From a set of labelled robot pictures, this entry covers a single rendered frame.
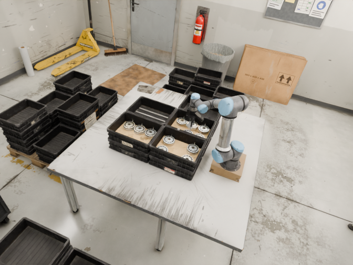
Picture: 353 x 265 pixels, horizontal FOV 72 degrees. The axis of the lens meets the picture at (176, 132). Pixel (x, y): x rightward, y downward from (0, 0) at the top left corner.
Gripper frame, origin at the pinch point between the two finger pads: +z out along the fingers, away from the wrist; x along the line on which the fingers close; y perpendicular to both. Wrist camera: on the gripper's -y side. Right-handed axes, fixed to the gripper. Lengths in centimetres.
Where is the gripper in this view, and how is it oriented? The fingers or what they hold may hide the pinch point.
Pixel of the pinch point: (191, 127)
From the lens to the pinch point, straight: 227.6
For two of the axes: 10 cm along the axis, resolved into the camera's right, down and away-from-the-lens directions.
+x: -3.1, 6.0, -7.4
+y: -9.4, -2.8, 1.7
